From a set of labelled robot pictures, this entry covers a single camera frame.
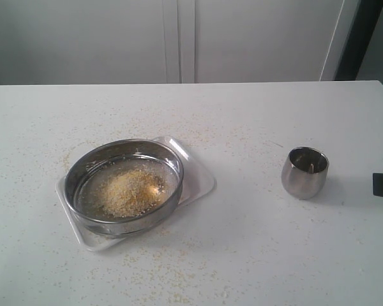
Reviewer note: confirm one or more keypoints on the stainless steel cup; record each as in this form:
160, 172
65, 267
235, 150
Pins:
304, 172

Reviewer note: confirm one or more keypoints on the round stainless steel sieve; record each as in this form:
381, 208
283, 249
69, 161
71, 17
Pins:
94, 168

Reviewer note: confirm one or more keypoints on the white plastic tray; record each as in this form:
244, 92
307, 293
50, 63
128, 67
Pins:
198, 182

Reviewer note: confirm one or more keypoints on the yellow grain mixture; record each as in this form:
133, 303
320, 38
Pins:
131, 193

